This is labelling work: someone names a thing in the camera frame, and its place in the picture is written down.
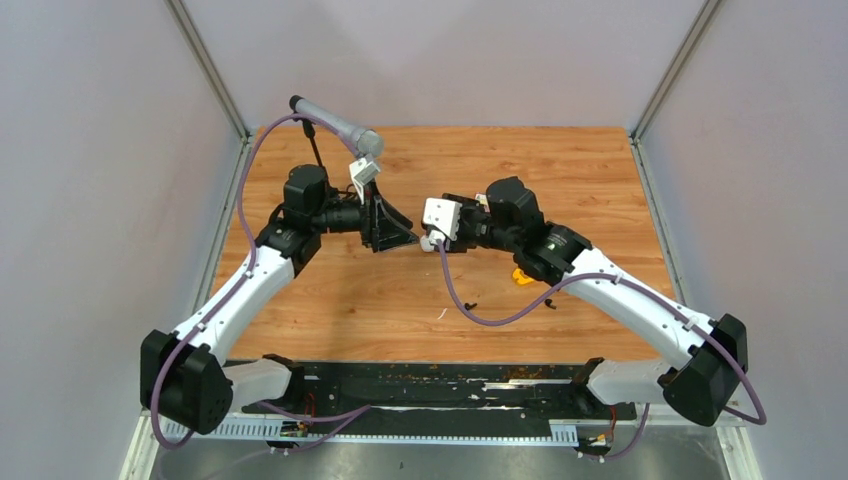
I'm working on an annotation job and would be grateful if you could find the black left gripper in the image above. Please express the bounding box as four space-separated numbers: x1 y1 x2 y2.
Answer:
312 178 420 254

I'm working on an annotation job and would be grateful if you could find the white gold earbud charging case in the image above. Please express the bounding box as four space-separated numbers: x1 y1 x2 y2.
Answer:
419 235 438 253

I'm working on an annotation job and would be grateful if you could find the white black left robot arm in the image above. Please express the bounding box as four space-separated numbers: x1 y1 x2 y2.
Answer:
140 158 417 434

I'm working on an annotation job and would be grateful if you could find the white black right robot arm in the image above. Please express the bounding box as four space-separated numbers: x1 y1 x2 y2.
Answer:
421 176 767 426

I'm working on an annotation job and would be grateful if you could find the yellow triangular plastic piece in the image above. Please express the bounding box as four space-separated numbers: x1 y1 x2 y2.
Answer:
511 268 535 286

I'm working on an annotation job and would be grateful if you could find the grey microphone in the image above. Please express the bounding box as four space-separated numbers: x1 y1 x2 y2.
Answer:
289 95 385 158

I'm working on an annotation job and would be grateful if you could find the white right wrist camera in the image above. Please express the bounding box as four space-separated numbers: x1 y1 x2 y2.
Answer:
422 197 461 242

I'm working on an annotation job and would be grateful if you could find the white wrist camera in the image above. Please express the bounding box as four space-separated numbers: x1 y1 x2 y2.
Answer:
349 155 381 204
422 197 461 242

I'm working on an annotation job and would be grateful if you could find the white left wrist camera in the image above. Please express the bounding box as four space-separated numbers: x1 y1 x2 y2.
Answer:
349 155 381 204

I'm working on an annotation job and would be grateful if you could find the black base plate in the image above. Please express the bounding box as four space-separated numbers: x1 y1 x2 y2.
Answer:
271 361 637 440

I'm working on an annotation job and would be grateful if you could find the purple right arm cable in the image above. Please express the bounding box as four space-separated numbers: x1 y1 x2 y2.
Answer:
433 239 768 463

